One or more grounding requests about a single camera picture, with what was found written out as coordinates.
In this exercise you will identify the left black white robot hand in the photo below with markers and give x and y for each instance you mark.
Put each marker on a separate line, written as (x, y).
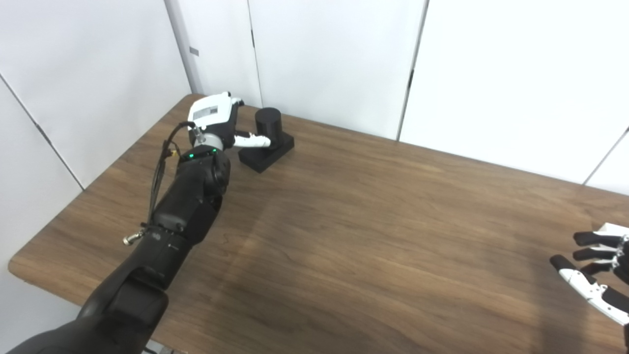
(214, 113)

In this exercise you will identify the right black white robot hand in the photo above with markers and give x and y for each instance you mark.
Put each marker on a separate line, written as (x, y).
(616, 300)

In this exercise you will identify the black cylinder peg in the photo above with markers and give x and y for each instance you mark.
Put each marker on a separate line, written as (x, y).
(268, 123)

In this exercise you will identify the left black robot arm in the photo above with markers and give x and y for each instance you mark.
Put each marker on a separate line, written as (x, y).
(186, 196)

